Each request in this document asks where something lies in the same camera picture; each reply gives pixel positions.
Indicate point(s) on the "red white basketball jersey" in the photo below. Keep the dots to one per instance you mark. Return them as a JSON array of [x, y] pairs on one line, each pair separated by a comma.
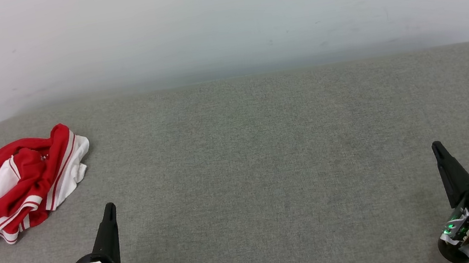
[[28, 168]]

